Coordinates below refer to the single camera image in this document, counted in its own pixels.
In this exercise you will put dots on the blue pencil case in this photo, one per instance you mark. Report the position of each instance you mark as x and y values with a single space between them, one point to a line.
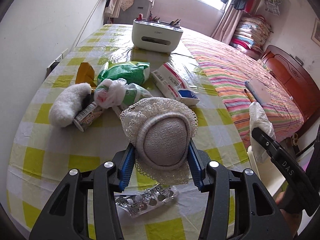
259 91

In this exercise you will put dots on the white desktop organizer box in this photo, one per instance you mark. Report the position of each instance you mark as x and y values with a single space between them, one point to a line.
155 36

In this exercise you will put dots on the white plastic trash bin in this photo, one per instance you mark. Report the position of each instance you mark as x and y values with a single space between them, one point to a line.
268 174

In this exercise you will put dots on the lace-trimmed grey cap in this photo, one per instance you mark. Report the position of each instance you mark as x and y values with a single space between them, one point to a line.
161 130

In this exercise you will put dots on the white medicine bottle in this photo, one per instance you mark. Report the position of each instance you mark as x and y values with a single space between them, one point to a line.
86 117

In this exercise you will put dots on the wall power socket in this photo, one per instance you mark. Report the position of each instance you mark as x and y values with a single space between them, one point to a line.
57 61

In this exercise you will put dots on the framed wall picture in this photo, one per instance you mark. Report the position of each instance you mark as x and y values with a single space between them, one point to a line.
316 32

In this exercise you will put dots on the yellow pencil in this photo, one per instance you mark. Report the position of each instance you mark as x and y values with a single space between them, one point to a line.
248 95

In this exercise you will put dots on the wooden headboard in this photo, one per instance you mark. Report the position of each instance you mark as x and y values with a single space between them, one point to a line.
296 81

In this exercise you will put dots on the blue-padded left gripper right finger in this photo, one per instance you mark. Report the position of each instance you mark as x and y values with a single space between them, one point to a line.
256 213

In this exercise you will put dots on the person's right hand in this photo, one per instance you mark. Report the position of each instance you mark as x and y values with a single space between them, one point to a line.
293 220

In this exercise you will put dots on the orange paper wrapper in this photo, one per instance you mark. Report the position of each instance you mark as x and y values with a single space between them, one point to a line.
85 74

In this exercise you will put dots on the pink curtain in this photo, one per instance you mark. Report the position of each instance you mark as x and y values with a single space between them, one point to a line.
227 25

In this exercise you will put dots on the silver pill blister pack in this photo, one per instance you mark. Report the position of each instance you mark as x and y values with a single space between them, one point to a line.
143 202

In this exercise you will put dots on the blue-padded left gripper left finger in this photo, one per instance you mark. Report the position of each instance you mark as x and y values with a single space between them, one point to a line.
64 216

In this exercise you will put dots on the white red blue tissue pack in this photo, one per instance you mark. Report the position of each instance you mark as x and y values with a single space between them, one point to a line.
172 85

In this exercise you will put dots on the white fluffy cloth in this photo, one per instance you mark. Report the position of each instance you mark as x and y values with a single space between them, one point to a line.
68 104

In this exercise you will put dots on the stack of folded quilts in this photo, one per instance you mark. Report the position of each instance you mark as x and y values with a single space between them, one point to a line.
250 35

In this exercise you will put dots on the striped bed cover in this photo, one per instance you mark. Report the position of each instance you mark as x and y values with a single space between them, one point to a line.
227 70

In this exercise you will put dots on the green plastic bag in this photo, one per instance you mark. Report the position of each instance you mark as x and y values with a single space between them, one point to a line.
132 72

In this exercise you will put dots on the green white wrapped bag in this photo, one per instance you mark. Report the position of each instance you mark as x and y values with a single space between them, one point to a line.
113 93

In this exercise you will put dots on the grey cabinet with clothes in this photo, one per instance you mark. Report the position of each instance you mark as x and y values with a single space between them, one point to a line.
124 11

